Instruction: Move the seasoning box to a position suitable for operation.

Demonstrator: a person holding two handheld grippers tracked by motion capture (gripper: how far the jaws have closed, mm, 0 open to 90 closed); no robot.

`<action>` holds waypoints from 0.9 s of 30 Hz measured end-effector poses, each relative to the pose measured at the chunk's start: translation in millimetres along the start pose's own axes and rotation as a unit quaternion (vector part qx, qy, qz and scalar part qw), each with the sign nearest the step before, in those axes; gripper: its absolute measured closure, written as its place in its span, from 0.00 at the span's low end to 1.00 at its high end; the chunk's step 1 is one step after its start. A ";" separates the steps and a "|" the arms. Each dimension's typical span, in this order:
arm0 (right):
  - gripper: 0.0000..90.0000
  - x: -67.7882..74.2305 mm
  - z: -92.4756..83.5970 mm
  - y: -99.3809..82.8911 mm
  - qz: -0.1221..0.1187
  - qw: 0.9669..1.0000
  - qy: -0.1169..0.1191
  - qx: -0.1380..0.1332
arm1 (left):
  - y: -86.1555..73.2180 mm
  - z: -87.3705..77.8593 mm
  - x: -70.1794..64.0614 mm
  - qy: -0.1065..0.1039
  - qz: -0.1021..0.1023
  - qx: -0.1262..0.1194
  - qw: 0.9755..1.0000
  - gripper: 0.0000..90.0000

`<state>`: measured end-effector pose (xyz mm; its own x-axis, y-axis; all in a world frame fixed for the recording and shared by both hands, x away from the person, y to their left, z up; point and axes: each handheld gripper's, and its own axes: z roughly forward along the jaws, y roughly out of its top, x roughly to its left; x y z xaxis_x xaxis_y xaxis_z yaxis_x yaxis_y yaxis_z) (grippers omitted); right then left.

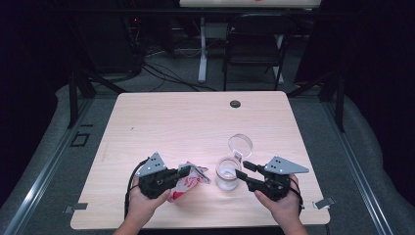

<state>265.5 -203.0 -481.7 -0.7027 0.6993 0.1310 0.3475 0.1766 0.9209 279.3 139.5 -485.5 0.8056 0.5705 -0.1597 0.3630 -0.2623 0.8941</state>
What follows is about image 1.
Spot clear domed jar lid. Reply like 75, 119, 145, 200
227, 133, 254, 163

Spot black folding chair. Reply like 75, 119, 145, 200
223, 14, 297, 92

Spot person's left hand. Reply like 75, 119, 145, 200
125, 185, 171, 223

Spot metal floor rail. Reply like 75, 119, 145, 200
3, 97, 96, 235
321, 97, 394, 235

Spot black floor tape marks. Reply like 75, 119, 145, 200
69, 123, 95, 148

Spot black metal stand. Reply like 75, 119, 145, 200
287, 71, 346, 133
67, 65, 128, 129

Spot pink plastic sugar bag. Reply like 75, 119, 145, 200
166, 161, 211, 204

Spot black computer tower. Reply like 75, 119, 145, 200
87, 14, 140, 73

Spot black floor cables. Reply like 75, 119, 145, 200
142, 62, 217, 93

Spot light wooden background desk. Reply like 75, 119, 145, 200
179, 0, 322, 9

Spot grey table corner bracket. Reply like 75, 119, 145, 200
63, 202, 89, 214
312, 196, 336, 211

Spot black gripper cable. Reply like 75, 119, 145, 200
123, 158, 150, 219
288, 177, 305, 212

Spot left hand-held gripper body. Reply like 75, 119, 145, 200
135, 152, 180, 200

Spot clear jar with beige rim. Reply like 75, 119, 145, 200
214, 157, 243, 192

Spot white desk leg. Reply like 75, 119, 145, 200
198, 18, 209, 83

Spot person's right hand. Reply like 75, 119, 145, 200
254, 174, 301, 226

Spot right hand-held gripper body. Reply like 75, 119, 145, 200
257, 156, 310, 202

